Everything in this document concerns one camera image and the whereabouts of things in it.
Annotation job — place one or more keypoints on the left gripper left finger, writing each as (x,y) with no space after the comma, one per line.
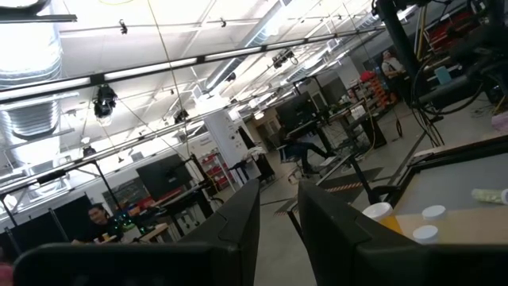
(158,266)

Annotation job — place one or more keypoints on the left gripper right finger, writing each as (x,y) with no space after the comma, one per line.
(357,262)

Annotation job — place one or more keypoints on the orange pill bottle white cap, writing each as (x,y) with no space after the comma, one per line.
(377,210)

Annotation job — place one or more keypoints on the white cap front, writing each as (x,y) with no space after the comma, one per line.
(425,234)

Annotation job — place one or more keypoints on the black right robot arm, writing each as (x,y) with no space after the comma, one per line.
(484,43)

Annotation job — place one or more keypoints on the person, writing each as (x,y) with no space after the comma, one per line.
(99,224)
(391,69)
(301,151)

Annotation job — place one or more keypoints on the hazard striped floor mat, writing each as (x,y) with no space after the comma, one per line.
(341,184)

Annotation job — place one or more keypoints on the black monitor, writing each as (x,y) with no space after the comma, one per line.
(297,111)
(162,175)

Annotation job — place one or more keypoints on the white rack with red bins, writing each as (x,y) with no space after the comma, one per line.
(212,171)

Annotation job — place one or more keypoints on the grey table mat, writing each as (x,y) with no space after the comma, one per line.
(456,186)

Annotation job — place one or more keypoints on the black partition panel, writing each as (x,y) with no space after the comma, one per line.
(39,226)

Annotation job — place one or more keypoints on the black cart with white cloths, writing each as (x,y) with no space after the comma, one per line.
(254,159)

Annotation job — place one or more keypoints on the black workstation desk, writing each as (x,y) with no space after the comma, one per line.
(345,119)

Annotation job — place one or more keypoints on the white square building pillar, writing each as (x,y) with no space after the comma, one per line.
(228,139)

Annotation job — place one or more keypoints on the red parts bin rack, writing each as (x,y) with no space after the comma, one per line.
(373,85)

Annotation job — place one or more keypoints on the grey side desk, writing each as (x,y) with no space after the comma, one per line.
(444,92)

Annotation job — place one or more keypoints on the black ceiling light track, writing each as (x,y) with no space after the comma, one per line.
(158,67)

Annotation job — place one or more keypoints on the small teal box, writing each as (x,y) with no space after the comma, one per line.
(441,74)

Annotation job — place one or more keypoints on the red storage bins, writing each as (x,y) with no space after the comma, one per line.
(448,29)

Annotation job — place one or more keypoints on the black ceiling mounted camera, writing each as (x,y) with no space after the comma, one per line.
(180,115)
(283,57)
(105,103)
(88,150)

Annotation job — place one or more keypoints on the silver ribbed air duct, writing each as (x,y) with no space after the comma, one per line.
(29,79)

